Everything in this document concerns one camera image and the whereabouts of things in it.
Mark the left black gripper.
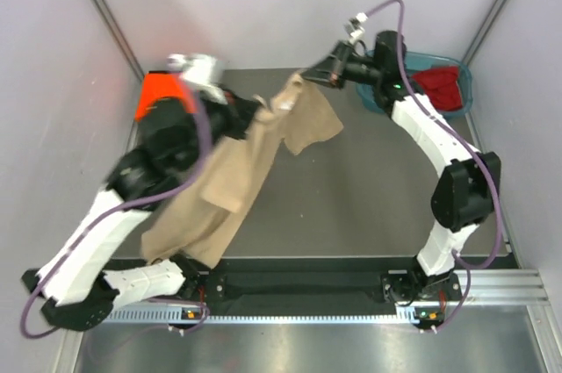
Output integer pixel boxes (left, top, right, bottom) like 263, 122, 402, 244
175, 83, 264, 174

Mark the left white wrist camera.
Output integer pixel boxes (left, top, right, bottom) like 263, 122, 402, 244
168, 54, 227, 104

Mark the red t shirt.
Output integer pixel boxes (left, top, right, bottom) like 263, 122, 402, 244
412, 66, 463, 111

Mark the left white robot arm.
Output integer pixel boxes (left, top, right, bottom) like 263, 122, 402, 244
21, 77, 261, 332

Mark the teal plastic basket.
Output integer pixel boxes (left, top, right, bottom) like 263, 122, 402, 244
356, 48, 474, 118

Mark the grey slotted cable duct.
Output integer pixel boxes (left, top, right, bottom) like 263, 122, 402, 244
104, 304, 445, 326

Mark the beige t shirt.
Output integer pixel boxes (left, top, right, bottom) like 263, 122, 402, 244
140, 72, 343, 268

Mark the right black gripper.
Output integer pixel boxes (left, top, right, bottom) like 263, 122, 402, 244
300, 41, 384, 91

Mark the orange folded t shirt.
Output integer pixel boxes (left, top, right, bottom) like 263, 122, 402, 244
134, 71, 197, 122

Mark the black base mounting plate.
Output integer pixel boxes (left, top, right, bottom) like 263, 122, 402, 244
100, 256, 466, 315

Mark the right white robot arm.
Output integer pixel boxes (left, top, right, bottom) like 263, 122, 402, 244
301, 31, 501, 299

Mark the aluminium frame rail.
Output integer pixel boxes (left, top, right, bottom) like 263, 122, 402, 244
465, 269, 550, 306

